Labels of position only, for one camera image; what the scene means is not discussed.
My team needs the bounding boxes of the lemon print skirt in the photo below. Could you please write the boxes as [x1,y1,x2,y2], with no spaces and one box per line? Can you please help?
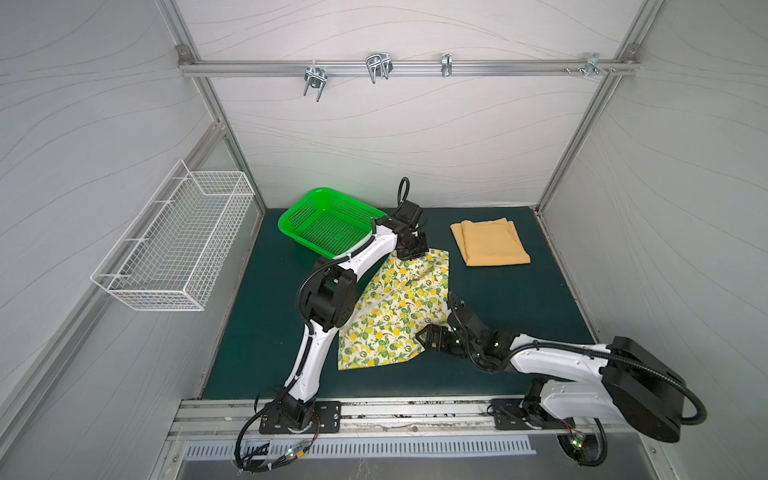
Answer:
[337,249,449,371]

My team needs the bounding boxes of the yellow tan skirt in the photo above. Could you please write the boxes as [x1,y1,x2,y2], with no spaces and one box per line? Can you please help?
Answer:
[450,218,531,267]

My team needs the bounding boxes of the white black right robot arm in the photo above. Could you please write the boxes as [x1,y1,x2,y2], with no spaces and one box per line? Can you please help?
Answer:
[416,294,708,443]

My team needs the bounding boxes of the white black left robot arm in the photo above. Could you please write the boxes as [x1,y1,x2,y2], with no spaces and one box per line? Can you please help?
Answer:
[276,177,428,430]

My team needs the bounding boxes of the green plastic basket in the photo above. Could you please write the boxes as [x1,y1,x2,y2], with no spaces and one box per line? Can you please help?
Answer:
[278,188,386,258]

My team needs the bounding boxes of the metal U-bolt clamp middle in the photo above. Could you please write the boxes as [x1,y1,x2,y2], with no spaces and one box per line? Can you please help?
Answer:
[365,52,393,84]

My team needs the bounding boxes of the metal u-bolt clamp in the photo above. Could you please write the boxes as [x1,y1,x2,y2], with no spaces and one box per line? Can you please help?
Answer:
[303,66,328,102]
[365,52,393,84]

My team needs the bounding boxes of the metal U-bolt clamp left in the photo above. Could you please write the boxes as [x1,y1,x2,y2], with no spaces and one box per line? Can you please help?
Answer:
[303,66,328,102]

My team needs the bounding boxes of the white vent strip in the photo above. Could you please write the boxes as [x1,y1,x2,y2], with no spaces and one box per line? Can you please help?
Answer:
[184,435,537,461]

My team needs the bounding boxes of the aluminium top crossbar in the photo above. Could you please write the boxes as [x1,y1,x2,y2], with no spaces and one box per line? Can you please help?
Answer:
[179,56,641,78]

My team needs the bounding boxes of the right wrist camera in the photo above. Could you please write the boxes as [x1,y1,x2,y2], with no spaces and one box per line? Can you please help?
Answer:
[447,291,488,338]

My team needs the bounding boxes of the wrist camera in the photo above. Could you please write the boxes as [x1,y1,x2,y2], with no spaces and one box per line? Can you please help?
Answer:
[391,200,423,229]
[447,291,488,338]

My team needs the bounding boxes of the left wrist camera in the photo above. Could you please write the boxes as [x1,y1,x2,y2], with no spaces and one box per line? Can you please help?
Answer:
[391,200,423,229]

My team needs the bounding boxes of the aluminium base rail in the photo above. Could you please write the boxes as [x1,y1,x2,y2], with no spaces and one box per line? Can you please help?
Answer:
[167,394,658,442]

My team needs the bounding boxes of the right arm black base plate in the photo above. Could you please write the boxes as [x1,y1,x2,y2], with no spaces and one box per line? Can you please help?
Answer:
[486,397,573,431]

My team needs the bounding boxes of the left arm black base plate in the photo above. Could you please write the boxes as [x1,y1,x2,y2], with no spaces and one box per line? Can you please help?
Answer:
[258,400,342,435]

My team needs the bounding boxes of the metal ring clamp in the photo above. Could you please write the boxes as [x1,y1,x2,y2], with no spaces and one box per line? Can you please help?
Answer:
[441,53,453,78]

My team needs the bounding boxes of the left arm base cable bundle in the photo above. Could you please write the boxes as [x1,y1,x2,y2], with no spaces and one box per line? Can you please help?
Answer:
[232,401,319,474]

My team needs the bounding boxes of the white wire wall basket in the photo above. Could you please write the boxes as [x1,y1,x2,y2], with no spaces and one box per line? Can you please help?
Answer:
[91,160,254,312]

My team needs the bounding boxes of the metal bolt bracket right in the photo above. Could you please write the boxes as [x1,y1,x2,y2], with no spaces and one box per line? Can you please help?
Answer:
[563,54,618,78]

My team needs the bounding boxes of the left rear frame post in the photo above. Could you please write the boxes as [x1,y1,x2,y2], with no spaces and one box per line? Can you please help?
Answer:
[156,0,267,213]

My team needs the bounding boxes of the aluminium corner frame post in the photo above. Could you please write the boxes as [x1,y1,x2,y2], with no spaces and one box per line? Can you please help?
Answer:
[535,0,664,216]

